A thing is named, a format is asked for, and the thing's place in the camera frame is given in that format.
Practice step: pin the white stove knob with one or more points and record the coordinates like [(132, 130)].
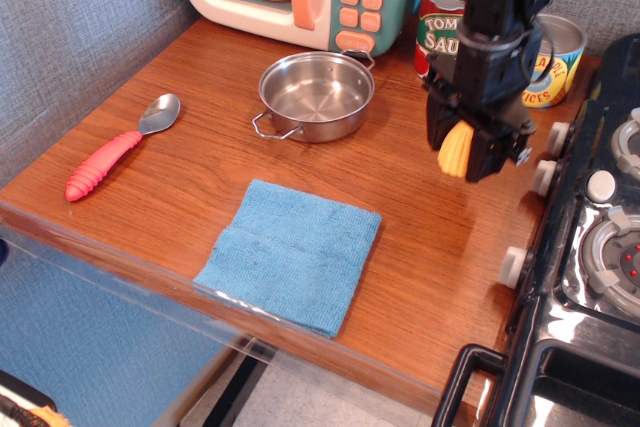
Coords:
[(512, 266), (543, 177), (556, 138)]

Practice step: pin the white stove knob bottom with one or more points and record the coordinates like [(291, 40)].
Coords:
[(512, 266)]

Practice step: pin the white stove knob middle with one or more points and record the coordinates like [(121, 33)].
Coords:
[(543, 177)]

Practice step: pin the spoon with red handle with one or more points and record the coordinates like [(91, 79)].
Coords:
[(160, 115)]

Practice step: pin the white stove knob top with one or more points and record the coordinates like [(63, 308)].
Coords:
[(556, 138)]

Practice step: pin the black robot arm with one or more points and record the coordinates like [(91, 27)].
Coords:
[(501, 17)]

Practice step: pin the silver metal pot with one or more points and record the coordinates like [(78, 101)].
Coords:
[(315, 97)]

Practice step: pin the blue folded cloth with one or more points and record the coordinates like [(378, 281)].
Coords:
[(296, 256)]

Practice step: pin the yellow fuzzy object corner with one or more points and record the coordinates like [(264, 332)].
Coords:
[(35, 417)]

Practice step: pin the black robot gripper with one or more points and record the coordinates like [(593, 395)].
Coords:
[(483, 86)]

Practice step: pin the black toy stove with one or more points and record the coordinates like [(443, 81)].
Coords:
[(572, 357)]

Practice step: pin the yellow corn egg shape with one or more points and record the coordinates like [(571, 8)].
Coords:
[(454, 154)]

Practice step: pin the pineapple slices can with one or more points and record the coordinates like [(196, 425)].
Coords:
[(557, 62)]

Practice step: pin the tomato sauce can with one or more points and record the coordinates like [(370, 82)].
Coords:
[(436, 31)]

